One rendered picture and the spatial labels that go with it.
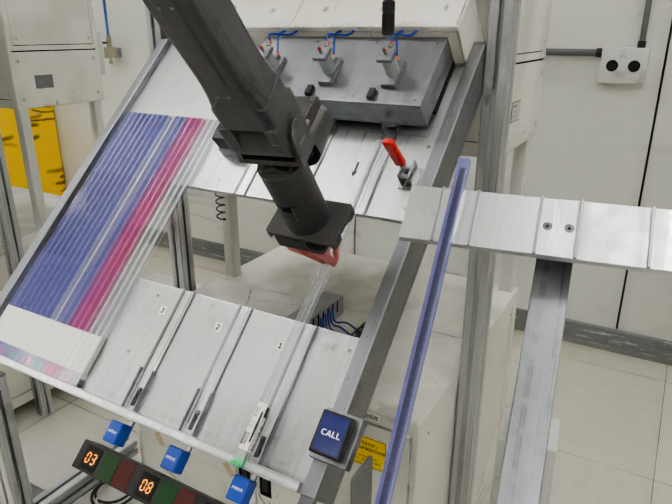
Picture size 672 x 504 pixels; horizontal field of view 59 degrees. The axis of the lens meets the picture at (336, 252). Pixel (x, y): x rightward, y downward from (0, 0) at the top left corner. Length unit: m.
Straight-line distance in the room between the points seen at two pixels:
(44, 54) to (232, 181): 1.21
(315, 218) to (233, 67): 0.25
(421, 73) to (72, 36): 1.47
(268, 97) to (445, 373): 0.72
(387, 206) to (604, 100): 1.67
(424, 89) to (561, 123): 1.61
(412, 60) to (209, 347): 0.52
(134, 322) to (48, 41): 1.32
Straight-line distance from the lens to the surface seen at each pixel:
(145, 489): 0.89
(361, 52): 1.01
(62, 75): 2.17
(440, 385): 1.13
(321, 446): 0.72
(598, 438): 2.18
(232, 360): 0.86
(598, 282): 2.61
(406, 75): 0.94
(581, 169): 2.50
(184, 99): 1.23
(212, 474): 1.42
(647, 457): 2.16
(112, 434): 0.92
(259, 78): 0.59
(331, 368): 0.79
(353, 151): 0.95
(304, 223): 0.73
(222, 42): 0.54
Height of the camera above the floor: 1.23
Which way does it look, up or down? 20 degrees down
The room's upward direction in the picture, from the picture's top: straight up
